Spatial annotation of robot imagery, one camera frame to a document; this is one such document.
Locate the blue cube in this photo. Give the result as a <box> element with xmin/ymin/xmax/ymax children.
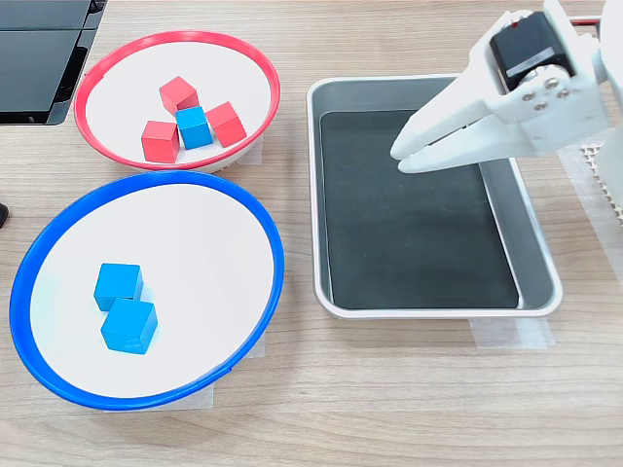
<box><xmin>99</xmin><ymin>298</ymin><xmax>160</xmax><ymax>356</ymax></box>
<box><xmin>174</xmin><ymin>105</ymin><xmax>215</xmax><ymax>151</ymax></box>
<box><xmin>92</xmin><ymin>263</ymin><xmax>145</xmax><ymax>312</ymax></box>

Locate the black tray mat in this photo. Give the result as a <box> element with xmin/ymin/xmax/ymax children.
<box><xmin>318</xmin><ymin>109</ymin><xmax>521</xmax><ymax>311</ymax></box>

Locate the steel tray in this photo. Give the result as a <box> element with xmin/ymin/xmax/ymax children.
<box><xmin>305</xmin><ymin>74</ymin><xmax>565</xmax><ymax>321</ymax></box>

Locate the clear tape strip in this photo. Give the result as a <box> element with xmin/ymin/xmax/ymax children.
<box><xmin>468</xmin><ymin>315</ymin><xmax>557</xmax><ymax>349</ymax></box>

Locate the red cube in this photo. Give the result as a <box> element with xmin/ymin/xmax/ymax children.
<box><xmin>158</xmin><ymin>75</ymin><xmax>200</xmax><ymax>114</ymax></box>
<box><xmin>140</xmin><ymin>120</ymin><xmax>181</xmax><ymax>164</ymax></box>
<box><xmin>204</xmin><ymin>100</ymin><xmax>248</xmax><ymax>148</ymax></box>

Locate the red-rimmed white plate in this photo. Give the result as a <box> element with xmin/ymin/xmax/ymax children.
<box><xmin>73</xmin><ymin>30</ymin><xmax>282</xmax><ymax>174</ymax></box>

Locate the blue-rimmed white plate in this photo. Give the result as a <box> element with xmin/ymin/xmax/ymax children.
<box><xmin>8</xmin><ymin>169</ymin><xmax>286</xmax><ymax>413</ymax></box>

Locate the black flat device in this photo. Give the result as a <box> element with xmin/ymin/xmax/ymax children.
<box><xmin>0</xmin><ymin>0</ymin><xmax>108</xmax><ymax>126</ymax></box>

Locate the pale perforated base plate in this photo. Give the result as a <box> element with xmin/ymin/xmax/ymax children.
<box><xmin>580</xmin><ymin>142</ymin><xmax>623</xmax><ymax>229</ymax></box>

